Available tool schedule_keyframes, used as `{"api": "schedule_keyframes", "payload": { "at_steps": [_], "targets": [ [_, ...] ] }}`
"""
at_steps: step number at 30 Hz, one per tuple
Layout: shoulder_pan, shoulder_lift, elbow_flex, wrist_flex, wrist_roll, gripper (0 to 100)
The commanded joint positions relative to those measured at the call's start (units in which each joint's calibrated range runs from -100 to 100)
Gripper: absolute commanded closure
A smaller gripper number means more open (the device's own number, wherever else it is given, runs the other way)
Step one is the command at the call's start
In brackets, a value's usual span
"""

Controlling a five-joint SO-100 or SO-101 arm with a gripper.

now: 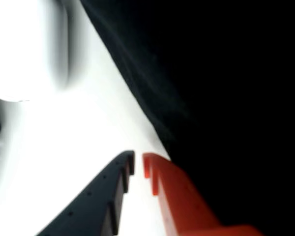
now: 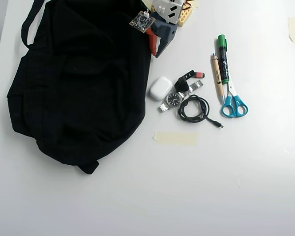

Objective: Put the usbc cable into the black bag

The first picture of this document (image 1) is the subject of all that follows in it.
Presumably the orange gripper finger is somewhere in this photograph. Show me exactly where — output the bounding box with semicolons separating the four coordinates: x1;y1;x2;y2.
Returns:
143;152;264;236

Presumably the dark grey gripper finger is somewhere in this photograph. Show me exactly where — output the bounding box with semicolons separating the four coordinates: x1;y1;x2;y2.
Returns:
36;150;136;236

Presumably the black fabric bag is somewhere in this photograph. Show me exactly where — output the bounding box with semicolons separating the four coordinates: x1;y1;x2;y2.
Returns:
80;0;295;236

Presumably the white charger block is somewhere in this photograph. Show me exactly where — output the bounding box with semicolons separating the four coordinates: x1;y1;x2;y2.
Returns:
0;0;72;102

